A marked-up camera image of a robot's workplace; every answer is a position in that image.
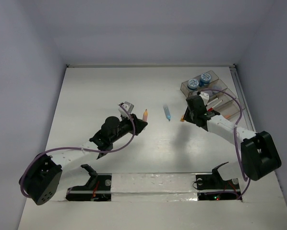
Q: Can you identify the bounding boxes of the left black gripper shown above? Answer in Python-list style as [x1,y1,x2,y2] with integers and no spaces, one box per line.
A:
[110,113,146,143]

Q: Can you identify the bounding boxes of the red capped white marker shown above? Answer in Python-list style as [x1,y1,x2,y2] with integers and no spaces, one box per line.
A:
[208,100,223,111]

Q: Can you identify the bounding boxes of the pink pencil shaped highlighter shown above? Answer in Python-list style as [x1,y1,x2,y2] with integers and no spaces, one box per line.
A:
[143,109,148,122]

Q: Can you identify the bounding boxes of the blue lidded jar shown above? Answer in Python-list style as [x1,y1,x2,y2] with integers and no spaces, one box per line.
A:
[199,72,212,87]
[187,78,199,91]

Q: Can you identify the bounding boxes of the blue pencil shaped highlighter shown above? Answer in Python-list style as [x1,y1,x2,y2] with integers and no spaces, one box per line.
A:
[163,104,171,121]

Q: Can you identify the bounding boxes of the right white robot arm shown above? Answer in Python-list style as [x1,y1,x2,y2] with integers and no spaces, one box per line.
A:
[184,95,282,181]

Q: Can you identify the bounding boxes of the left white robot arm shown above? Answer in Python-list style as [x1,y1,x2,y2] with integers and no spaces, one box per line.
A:
[19,112,148,206]

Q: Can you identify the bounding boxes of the clear tiered organizer box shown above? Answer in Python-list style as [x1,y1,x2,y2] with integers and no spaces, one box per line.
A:
[180,70,246,120]

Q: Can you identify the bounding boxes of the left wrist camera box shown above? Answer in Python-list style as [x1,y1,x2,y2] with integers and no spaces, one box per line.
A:
[118,101,134,118]

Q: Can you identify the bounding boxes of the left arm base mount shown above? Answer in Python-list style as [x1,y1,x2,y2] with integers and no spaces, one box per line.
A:
[65,164,112,202]

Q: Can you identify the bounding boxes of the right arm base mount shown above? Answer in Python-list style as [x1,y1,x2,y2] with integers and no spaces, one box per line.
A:
[192,162,242,201]

